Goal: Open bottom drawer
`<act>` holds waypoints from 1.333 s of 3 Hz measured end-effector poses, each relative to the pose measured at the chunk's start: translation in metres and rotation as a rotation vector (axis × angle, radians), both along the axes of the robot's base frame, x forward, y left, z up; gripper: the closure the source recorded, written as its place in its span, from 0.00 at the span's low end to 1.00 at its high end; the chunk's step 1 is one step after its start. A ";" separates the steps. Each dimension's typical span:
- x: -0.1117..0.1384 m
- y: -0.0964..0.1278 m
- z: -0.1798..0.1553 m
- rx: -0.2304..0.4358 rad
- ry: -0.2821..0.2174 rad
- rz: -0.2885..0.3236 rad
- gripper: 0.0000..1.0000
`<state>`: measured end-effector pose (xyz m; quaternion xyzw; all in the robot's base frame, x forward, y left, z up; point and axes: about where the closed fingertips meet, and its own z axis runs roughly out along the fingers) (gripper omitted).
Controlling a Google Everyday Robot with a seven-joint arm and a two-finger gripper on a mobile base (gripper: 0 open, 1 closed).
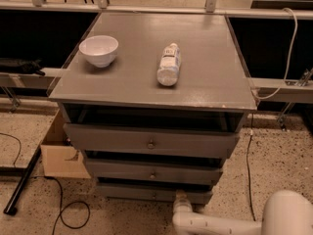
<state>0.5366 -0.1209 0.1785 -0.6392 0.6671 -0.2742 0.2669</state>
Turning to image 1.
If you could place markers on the grey bottom drawer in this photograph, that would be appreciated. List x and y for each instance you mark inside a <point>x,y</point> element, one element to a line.
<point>151,193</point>

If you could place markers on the grey drawer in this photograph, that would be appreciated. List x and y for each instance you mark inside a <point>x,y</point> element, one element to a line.
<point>151,141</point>
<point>151,193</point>
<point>151,171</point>

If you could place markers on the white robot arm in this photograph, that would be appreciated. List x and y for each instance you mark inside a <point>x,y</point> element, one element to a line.
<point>285,213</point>

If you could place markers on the grey top drawer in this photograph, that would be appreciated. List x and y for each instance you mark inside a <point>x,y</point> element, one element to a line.
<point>151,141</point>

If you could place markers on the grey drawer cabinet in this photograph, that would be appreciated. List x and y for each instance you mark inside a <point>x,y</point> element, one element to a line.
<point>212,93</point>

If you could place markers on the grey middle drawer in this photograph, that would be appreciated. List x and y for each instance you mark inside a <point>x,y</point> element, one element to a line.
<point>151,171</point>

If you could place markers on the cardboard box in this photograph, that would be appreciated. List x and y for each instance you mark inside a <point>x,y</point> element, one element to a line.
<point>59,158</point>

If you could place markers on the clear plastic bottle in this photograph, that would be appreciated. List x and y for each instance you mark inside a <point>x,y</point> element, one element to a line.
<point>169,66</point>

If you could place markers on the black metal bar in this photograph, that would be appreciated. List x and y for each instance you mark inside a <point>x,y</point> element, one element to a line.
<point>23,173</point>

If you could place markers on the white ceramic bowl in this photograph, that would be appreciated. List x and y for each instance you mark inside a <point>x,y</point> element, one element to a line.
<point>100,50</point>

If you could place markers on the metal rail frame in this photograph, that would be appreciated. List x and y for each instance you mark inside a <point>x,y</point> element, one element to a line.
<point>249,28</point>

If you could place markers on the black cloth on rail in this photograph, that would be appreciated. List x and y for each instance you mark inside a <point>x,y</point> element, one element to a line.
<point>20,66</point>

